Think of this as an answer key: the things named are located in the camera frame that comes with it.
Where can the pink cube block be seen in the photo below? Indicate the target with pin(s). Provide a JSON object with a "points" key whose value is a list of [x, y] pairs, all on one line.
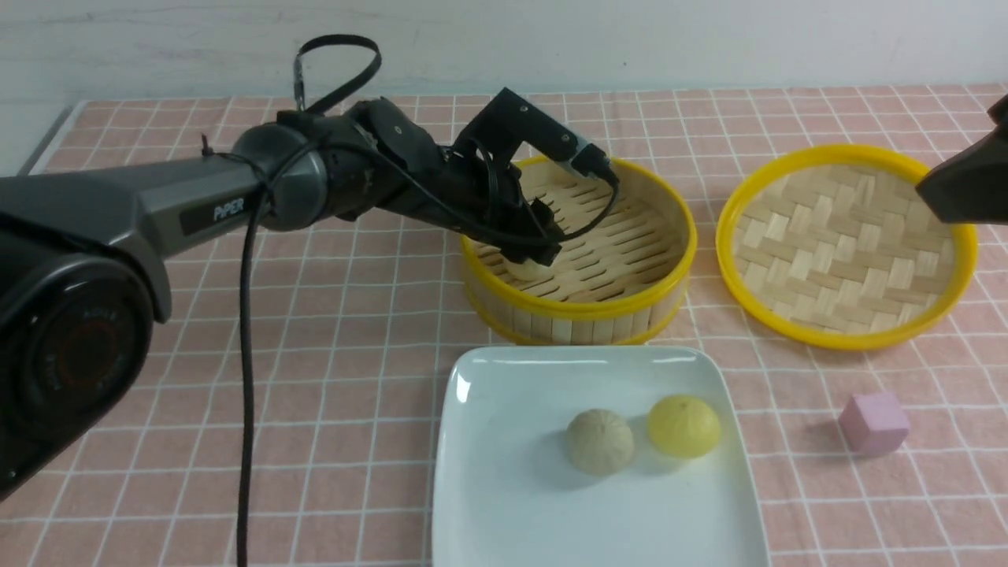
{"points": [[874, 424]]}

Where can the yellow steamed bun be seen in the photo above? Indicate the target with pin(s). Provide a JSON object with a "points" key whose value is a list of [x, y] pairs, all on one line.
{"points": [[683, 427]]}

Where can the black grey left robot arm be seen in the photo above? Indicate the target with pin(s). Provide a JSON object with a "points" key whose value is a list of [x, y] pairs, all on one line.
{"points": [[83, 253]]}

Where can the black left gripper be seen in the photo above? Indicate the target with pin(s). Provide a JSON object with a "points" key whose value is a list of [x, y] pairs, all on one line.
{"points": [[429, 182]]}

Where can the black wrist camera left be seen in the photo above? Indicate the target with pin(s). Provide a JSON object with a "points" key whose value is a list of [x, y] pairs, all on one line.
{"points": [[508, 121]]}

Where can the bamboo steamer basket yellow rim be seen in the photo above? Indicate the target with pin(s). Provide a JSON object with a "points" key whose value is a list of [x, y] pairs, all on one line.
{"points": [[622, 283]]}

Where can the woven bamboo steamer lid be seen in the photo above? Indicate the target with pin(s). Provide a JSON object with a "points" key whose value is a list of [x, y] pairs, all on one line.
{"points": [[832, 246]]}

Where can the white square plate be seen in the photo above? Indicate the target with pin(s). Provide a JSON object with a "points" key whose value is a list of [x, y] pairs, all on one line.
{"points": [[505, 493]]}

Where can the beige steamed bun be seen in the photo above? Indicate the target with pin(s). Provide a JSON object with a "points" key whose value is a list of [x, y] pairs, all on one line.
{"points": [[599, 442], [527, 270]]}

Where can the pink checkered tablecloth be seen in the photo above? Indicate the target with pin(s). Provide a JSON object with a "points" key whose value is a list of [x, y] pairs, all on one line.
{"points": [[356, 327]]}

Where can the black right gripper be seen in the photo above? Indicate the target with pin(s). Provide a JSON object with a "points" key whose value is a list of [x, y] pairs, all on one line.
{"points": [[971, 187]]}

